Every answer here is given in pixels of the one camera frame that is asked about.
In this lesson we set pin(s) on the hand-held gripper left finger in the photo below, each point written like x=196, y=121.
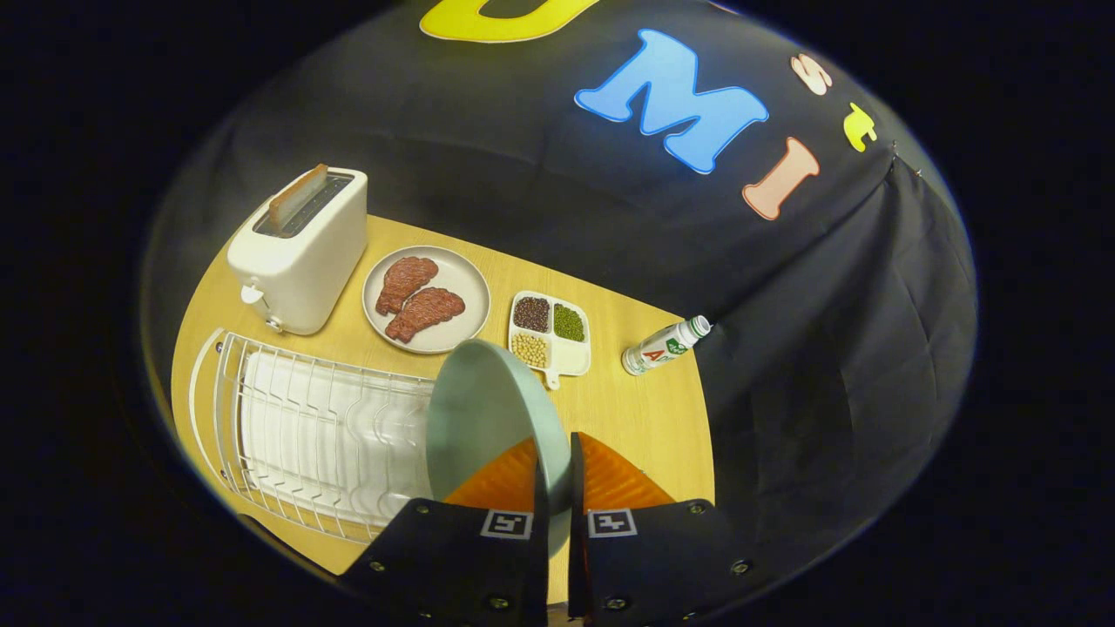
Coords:
x=538, y=566

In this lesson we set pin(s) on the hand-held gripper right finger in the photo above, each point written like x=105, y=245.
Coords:
x=577, y=566

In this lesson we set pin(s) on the light green plate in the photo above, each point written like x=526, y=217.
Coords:
x=488, y=409

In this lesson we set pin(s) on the beige round plate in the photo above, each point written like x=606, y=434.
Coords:
x=462, y=283

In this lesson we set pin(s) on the white divided tray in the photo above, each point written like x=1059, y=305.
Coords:
x=571, y=357

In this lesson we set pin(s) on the yellow beans pile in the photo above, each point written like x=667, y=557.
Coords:
x=530, y=350

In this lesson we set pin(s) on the white bottle with green label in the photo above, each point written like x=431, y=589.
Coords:
x=662, y=348

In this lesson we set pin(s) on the green beans pile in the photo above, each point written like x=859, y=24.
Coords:
x=569, y=322

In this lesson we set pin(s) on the dark red beans pile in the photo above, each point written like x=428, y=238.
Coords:
x=531, y=314

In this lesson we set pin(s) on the red meat piece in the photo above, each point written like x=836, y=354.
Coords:
x=405, y=280
x=425, y=313

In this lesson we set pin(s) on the white toaster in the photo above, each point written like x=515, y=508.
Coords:
x=305, y=270

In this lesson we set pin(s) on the brown bread slice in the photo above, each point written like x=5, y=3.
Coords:
x=296, y=198

